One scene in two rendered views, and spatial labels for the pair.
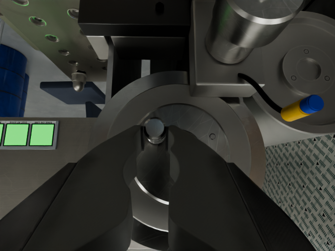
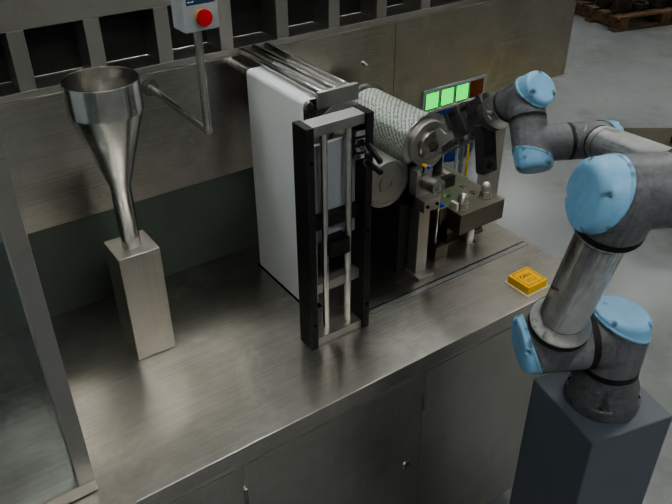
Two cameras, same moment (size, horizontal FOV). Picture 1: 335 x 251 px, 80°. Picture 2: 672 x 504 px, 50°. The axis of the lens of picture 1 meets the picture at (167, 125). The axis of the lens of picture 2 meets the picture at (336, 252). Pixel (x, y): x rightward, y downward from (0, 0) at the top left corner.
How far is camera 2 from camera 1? 1.68 m
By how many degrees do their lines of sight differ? 40
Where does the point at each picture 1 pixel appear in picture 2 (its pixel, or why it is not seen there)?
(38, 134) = (434, 100)
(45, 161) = (429, 80)
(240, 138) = (414, 153)
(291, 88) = (393, 175)
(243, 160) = (414, 147)
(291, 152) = not seen: hidden behind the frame
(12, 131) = (449, 98)
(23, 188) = (441, 56)
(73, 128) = not seen: hidden behind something
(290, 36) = (389, 195)
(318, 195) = not seen: hidden behind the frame
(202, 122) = (427, 155)
